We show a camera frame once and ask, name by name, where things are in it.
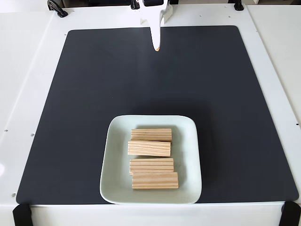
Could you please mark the black rubber mat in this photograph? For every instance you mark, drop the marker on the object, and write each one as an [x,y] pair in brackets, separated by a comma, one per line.
[70,117]

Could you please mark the pale green square plate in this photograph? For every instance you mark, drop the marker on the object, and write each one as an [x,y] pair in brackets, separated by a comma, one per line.
[188,164]

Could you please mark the black corner bracket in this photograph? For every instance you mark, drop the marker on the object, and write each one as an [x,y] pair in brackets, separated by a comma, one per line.
[22,215]
[291,214]

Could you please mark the black table clamp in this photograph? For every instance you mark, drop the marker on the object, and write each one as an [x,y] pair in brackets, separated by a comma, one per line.
[57,9]
[134,4]
[238,5]

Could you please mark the ridged light wooden block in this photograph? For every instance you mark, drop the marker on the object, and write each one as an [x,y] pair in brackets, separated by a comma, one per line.
[151,164]
[155,180]
[151,134]
[149,148]

